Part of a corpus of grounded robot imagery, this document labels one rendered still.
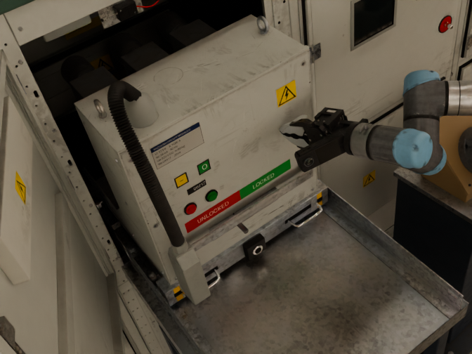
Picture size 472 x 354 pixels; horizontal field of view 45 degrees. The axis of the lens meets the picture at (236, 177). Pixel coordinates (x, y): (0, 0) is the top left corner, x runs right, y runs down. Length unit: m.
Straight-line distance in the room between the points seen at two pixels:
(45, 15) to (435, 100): 0.81
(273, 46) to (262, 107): 0.14
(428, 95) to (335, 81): 0.51
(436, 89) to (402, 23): 0.60
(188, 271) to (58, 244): 0.29
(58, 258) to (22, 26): 0.46
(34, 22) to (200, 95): 0.36
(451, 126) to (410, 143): 0.68
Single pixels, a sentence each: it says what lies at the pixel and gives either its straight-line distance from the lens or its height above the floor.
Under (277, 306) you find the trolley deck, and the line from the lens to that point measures 1.50.
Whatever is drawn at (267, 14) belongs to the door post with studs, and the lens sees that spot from 1.49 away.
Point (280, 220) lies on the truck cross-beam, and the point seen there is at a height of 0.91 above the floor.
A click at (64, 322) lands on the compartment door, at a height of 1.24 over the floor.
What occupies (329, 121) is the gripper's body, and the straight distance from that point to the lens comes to 1.27.
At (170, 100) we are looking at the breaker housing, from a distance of 1.24.
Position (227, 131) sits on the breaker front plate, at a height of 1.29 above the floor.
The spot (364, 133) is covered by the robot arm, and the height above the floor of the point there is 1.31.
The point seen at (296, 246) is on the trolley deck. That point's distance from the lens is 1.60.
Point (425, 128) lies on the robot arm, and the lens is 1.27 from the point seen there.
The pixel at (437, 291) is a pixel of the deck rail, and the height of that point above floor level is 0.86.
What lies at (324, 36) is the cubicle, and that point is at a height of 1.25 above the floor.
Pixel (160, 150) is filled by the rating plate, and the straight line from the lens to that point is 1.20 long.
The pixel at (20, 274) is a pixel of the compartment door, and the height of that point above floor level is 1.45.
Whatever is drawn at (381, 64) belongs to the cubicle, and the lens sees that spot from 1.87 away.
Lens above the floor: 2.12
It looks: 45 degrees down
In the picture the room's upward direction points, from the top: 12 degrees counter-clockwise
